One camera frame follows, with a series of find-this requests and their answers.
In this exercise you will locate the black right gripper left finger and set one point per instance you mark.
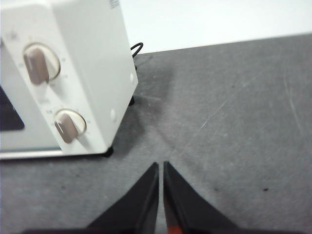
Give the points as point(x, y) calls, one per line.
point(136, 209)

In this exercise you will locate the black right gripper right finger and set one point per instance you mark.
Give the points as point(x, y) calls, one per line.
point(185, 209)

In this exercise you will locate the white Toshiba toaster oven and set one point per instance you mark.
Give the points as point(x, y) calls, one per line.
point(92, 61)

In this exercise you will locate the beige oven temperature knob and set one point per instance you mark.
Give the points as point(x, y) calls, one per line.
point(36, 65)

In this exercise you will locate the beige oven timer knob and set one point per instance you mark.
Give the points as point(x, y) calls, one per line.
point(67, 128)

